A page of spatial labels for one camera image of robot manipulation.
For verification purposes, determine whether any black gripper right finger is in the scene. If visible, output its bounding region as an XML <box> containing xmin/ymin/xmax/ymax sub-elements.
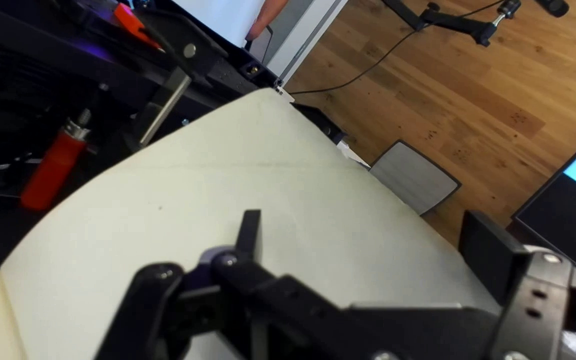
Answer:
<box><xmin>458</xmin><ymin>210</ymin><xmax>529</xmax><ymax>304</ymax></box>

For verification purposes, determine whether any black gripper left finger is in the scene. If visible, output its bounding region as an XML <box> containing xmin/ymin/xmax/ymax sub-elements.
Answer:
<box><xmin>235</xmin><ymin>210</ymin><xmax>262</xmax><ymax>261</ymax></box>

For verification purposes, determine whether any blue artificial intelligence textbook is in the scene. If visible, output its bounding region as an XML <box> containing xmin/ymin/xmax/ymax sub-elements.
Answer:
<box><xmin>0</xmin><ymin>90</ymin><xmax>498</xmax><ymax>360</ymax></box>

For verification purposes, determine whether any grey floor mat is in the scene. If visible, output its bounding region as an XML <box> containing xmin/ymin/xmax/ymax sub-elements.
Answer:
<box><xmin>371</xmin><ymin>141</ymin><xmax>461</xmax><ymax>214</ymax></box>

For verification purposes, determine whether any orange handled clamp near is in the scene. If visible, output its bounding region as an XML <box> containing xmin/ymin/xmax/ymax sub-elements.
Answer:
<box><xmin>21</xmin><ymin>121</ymin><xmax>91</xmax><ymax>212</ymax></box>

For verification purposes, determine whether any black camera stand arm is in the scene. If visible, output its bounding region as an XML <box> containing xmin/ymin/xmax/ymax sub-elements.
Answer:
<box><xmin>380</xmin><ymin>0</ymin><xmax>572</xmax><ymax>48</ymax></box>

